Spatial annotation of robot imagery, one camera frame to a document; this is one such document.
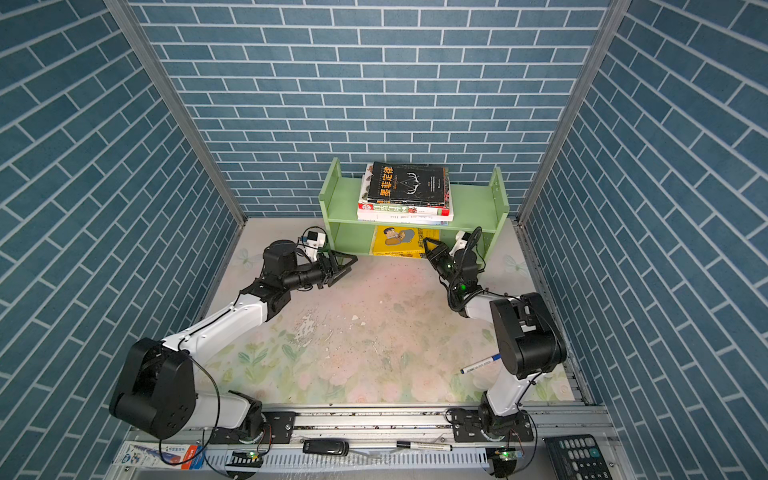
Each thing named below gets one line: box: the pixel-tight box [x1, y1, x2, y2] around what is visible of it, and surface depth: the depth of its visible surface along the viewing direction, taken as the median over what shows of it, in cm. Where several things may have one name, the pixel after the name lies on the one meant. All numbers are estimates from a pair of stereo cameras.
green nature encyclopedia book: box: [358, 163, 451, 216], surface depth 82 cm
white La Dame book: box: [357, 211, 454, 225], surface depth 84 cm
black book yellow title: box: [367, 161, 446, 206], surface depth 84 cm
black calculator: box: [543, 434, 614, 480], surface depth 70 cm
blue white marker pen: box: [460, 354, 501, 374], surface depth 86 cm
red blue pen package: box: [112, 440, 207, 470], surface depth 71 cm
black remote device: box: [302, 438, 350, 456], surface depth 70 cm
